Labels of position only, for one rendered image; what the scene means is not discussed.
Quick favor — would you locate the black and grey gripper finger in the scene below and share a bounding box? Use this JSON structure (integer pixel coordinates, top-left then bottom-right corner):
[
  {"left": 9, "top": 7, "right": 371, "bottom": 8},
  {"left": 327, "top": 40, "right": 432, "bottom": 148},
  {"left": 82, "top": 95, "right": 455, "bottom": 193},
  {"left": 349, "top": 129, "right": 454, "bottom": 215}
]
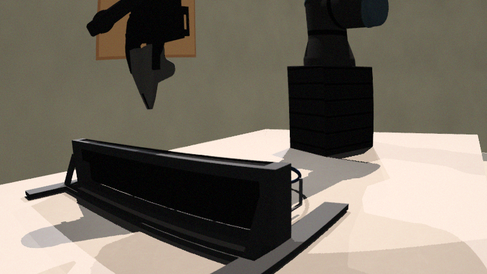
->
[
  {"left": 125, "top": 37, "right": 149, "bottom": 110},
  {"left": 143, "top": 20, "right": 175, "bottom": 109}
]

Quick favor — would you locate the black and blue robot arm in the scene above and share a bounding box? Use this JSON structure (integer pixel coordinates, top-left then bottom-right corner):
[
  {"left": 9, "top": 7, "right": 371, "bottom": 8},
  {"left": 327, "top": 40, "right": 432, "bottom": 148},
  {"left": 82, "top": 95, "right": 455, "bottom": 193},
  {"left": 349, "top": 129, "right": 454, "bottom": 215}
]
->
[{"left": 86, "top": 0, "right": 389, "bottom": 66}]

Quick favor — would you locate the dark blue network cable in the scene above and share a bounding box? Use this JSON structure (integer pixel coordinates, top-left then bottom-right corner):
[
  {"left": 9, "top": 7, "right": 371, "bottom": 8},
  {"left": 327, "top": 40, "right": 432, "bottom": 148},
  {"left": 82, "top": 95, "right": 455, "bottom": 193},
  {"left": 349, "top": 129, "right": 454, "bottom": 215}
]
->
[{"left": 292, "top": 167, "right": 301, "bottom": 183}]

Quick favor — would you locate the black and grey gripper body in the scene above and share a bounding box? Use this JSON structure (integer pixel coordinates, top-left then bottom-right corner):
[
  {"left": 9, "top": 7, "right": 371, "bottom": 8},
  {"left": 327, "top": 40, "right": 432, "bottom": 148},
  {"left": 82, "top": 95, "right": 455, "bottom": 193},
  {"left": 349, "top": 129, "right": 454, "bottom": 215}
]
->
[{"left": 126, "top": 0, "right": 190, "bottom": 47}]

